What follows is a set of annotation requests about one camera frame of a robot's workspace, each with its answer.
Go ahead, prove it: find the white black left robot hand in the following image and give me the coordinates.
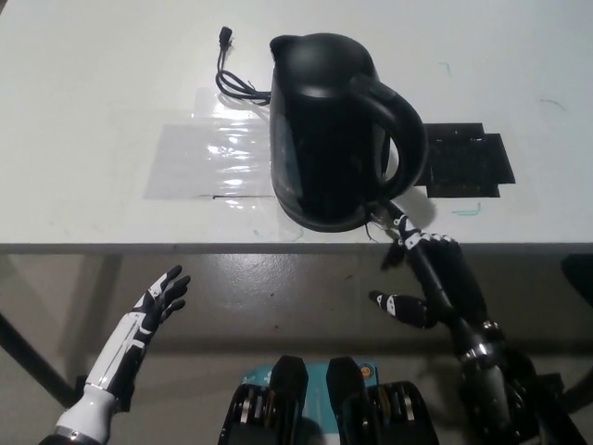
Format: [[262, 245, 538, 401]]
[[79, 265, 192, 401]]

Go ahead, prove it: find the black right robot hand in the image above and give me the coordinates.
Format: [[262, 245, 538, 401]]
[[368, 199, 505, 362]]

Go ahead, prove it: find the black electric kettle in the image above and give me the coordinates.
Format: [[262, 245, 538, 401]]
[[268, 32, 428, 223]]

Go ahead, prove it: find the black kettle base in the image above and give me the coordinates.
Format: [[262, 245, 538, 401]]
[[276, 194, 385, 234]]

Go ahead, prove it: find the black table leg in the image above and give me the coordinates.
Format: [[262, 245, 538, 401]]
[[535, 370, 593, 414], [0, 309, 90, 410]]

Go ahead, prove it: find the black rounded object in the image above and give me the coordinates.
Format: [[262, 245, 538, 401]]
[[559, 253, 593, 297]]

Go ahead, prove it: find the large transparent plastic sheet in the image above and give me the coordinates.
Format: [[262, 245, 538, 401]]
[[141, 121, 279, 201]]

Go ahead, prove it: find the black power cord with plug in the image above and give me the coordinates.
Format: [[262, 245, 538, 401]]
[[213, 25, 273, 106]]

